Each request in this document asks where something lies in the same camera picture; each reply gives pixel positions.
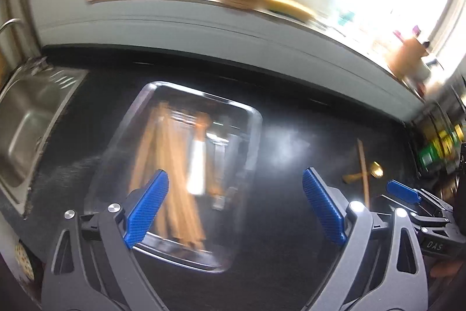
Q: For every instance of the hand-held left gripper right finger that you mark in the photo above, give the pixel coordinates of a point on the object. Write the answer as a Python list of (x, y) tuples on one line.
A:
[(326, 210)]

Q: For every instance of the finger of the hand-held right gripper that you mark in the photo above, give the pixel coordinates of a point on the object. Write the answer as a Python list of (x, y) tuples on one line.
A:
[(402, 190), (433, 223)]

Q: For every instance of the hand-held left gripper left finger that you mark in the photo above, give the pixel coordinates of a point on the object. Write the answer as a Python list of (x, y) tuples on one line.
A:
[(145, 210)]

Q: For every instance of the pile of brown wooden chopsticks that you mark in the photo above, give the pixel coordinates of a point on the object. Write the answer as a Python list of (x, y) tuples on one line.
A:
[(174, 187)]

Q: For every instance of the light single chopstick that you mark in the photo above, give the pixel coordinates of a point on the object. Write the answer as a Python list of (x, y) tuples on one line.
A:
[(363, 169)]

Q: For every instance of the silver metal spoon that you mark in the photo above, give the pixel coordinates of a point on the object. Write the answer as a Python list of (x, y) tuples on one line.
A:
[(218, 169)]

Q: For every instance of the clear plastic tray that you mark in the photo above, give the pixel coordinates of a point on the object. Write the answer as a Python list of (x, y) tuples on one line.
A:
[(233, 223)]

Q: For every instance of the person's right hand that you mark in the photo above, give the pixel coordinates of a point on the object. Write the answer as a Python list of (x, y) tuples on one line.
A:
[(444, 269)]

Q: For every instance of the green packet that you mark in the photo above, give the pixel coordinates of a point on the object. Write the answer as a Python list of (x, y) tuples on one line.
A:
[(427, 156)]

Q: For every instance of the filled bamboo utensil holder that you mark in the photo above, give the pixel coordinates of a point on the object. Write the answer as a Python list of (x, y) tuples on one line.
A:
[(406, 57)]

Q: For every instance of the stainless steel sink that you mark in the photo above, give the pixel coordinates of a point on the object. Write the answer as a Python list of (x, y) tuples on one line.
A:
[(32, 129)]

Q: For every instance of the yellow sponge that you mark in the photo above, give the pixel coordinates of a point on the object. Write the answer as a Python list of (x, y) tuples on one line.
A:
[(287, 6)]

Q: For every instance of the curved metal faucet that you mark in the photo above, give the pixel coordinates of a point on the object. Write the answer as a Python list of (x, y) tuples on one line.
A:
[(9, 24)]

